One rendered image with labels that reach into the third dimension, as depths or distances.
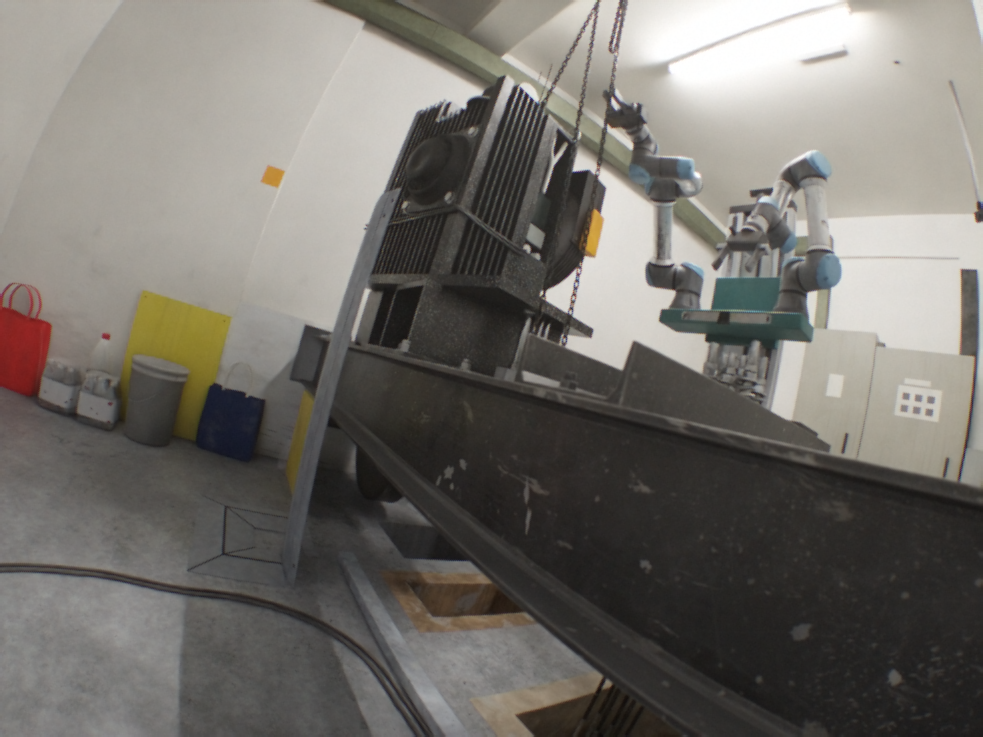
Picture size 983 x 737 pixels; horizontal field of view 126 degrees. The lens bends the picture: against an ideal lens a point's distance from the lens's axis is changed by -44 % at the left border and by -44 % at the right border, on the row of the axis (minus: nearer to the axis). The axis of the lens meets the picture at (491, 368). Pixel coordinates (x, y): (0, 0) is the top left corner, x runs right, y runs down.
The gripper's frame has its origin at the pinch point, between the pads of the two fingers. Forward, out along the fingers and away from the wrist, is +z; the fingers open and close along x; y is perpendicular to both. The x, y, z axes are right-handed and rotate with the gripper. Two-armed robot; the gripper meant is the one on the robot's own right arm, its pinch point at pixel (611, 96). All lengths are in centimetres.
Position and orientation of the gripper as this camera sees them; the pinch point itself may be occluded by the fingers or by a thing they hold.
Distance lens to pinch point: 145.3
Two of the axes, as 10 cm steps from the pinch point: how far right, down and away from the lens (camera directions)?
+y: -2.3, 9.7, -0.5
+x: -7.4, -1.4, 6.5
